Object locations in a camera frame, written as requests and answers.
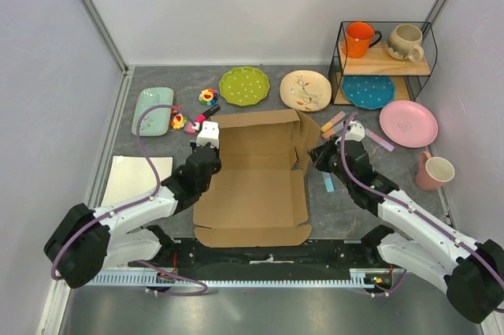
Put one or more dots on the beige ceramic mug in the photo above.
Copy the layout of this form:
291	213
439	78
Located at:
404	43

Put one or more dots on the light blue highlighter pen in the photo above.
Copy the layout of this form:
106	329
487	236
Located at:
329	186

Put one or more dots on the light teal rectangular tray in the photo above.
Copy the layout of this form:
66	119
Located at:
156	122

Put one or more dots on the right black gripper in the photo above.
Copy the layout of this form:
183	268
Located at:
318	154

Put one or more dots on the small flower keychain toy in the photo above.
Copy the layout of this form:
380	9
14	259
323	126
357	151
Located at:
177	120

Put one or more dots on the rainbow smiling flower toy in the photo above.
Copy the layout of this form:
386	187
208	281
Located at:
208	97

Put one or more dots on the cream bird pattern plate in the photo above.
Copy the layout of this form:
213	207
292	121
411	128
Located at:
306	91

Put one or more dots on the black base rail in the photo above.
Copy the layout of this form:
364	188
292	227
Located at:
188	260

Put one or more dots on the blue polka dot plate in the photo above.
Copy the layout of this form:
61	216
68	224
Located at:
368	92

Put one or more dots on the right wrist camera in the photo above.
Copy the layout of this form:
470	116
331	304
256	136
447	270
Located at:
355	131

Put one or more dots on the pink eraser block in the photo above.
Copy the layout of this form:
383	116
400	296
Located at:
192	128

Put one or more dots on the pink mug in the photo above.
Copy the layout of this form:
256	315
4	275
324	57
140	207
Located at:
434	172

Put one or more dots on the orange mug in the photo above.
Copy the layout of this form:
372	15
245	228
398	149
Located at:
358	38

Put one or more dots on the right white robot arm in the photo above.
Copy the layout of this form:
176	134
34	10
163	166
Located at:
469	272

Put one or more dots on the black wire wooden shelf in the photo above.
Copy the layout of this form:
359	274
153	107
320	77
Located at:
409	75

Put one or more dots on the purple highlighter pen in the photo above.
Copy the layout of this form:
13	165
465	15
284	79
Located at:
380	141

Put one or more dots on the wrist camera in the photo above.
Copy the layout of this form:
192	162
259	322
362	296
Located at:
208	136
355	131

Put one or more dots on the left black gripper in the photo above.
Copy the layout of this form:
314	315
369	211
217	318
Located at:
217	164

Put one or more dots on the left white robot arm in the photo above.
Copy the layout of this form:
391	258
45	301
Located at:
89	240

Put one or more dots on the pink round plate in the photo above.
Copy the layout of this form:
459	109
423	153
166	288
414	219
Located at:
408	124

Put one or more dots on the green polka dot plate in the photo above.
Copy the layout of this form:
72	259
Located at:
244	86

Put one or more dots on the brown cardboard box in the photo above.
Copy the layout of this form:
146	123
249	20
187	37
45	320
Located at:
258	199

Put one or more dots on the white square plate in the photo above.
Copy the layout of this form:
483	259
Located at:
128	177

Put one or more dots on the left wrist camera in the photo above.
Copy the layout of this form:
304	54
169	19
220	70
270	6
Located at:
208	136

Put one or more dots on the pink black highlighter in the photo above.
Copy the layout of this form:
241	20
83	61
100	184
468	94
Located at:
208	113

